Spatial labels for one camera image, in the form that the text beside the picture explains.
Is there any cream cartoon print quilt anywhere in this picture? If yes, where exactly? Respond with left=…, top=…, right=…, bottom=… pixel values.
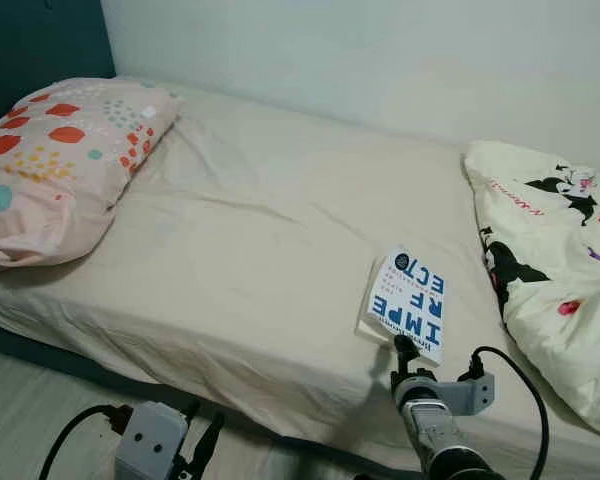
left=463, top=140, right=600, bottom=441

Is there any pink patterned pillow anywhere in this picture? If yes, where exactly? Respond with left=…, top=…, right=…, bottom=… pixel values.
left=0, top=77, right=184, bottom=278

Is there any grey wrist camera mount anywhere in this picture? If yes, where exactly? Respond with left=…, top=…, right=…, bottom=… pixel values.
left=432, top=372, right=497, bottom=417
left=114, top=400, right=191, bottom=480

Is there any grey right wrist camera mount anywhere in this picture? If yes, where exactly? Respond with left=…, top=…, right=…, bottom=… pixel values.
left=432, top=372, right=497, bottom=417

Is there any white book blue lettering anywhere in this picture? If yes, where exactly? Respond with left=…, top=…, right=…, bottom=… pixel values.
left=356, top=246, right=448, bottom=367

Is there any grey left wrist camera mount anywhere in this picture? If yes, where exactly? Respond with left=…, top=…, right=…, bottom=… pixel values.
left=114, top=400, right=191, bottom=480

